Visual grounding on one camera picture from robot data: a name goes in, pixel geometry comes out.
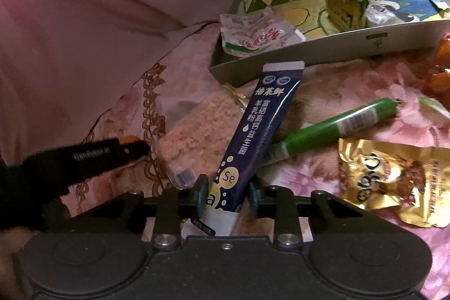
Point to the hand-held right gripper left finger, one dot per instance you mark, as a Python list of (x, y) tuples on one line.
[(201, 198)]

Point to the orange snack bag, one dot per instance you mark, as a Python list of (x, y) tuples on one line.
[(439, 82)]

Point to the clear rice cracker pack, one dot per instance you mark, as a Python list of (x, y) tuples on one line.
[(197, 131)]

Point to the green sausage stick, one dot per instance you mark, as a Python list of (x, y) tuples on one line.
[(334, 126)]

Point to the pale green wrapper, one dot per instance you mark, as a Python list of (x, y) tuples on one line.
[(436, 106)]

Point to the small dark clear packet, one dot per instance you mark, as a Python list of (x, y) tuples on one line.
[(381, 13)]

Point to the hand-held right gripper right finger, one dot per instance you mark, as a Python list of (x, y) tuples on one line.
[(253, 201)]

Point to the gold snack packet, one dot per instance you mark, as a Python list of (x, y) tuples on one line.
[(397, 180)]

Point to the printed cardboard box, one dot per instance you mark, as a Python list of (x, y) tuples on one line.
[(316, 47)]

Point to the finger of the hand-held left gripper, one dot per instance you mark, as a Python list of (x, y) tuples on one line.
[(91, 156)]

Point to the pink curtain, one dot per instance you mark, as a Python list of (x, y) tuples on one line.
[(105, 22)]

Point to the white and green pouch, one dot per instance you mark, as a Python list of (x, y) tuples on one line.
[(253, 36)]

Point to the navy stick sachet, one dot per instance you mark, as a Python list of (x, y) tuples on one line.
[(260, 117)]

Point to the pink floral blanket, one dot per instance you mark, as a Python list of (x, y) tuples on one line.
[(369, 82)]

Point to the yellow-green snack packet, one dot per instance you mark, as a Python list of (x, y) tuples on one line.
[(342, 4)]

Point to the small orange fruit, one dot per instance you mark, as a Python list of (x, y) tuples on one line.
[(129, 139)]

